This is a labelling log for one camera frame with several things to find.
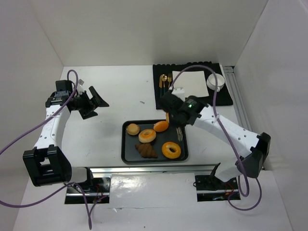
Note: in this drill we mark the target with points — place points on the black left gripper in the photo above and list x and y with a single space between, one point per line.
87 103

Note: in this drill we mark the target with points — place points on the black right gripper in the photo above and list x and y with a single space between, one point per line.
174 116

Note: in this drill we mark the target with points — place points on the orange sesame bun with cream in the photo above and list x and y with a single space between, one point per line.
161 126

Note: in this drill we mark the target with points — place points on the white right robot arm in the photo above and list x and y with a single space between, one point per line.
252 148

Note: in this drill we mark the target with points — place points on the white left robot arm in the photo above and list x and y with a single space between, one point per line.
46 163

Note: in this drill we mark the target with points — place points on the white square plate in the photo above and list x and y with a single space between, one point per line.
193 83

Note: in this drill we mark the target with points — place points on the orange glazed donut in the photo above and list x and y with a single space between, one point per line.
171 150

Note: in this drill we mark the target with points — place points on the black cloth placemat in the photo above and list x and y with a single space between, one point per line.
223 96

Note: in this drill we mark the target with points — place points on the small round muffin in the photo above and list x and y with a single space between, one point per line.
133 129

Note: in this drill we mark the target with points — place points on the brown chocolate croissant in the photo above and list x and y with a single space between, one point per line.
146 150

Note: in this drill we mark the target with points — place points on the black rectangular baking tray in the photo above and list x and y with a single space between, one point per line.
130 155

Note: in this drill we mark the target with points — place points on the gold fork teal handle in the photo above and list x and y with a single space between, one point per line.
169 79

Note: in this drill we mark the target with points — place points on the gold spoon teal handle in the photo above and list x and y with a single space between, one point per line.
164 81

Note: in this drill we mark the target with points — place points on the gold knife teal handle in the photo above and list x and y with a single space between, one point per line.
160 86

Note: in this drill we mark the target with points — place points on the pale glazed ring donut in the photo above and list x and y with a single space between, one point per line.
147 136

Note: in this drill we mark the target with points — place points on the white cup with handle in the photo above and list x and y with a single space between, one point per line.
215 82

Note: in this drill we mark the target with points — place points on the aluminium side rail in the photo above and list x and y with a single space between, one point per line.
238 101

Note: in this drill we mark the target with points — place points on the aluminium front rail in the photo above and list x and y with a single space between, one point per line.
156 169

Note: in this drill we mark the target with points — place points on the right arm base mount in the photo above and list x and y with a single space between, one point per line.
210 189

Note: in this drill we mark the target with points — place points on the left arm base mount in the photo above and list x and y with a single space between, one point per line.
96 191

